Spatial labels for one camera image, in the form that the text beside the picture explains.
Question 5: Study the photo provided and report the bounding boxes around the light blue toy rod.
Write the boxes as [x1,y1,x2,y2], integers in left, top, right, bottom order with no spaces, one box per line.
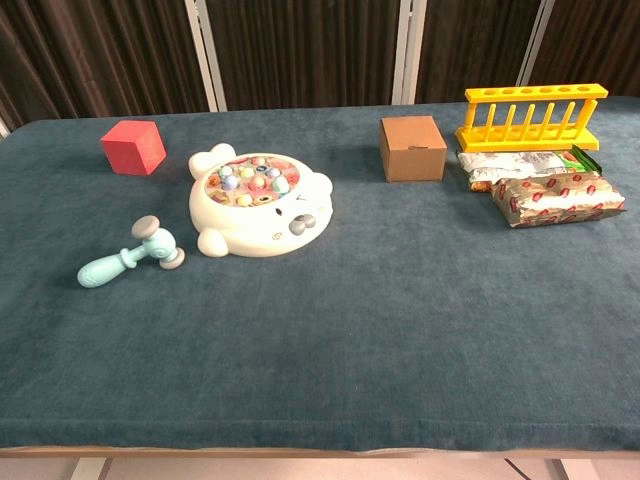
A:
[76,215,187,290]

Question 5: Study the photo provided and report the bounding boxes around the white plastic baby toy console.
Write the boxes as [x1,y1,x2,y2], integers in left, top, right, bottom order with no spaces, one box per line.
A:
[187,143,335,259]

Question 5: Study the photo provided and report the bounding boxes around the blue table cloth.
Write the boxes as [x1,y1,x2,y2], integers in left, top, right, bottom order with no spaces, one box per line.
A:
[0,94,640,454]

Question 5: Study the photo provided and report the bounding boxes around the small brown cardboard box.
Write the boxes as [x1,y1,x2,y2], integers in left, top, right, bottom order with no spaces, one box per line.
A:
[378,115,448,184]

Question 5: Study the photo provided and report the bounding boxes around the white green snack packet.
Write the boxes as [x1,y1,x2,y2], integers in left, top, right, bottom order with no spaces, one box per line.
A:
[457,144,604,194]

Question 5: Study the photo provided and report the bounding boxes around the yellow test tube rack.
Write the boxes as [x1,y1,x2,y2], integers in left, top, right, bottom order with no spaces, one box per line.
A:
[453,84,610,153]

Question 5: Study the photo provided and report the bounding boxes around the red cube block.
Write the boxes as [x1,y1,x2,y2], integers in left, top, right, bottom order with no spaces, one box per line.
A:
[99,119,168,177]

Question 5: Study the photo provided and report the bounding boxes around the red print snack packet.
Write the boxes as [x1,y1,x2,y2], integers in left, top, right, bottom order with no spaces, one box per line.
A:
[490,172,628,230]

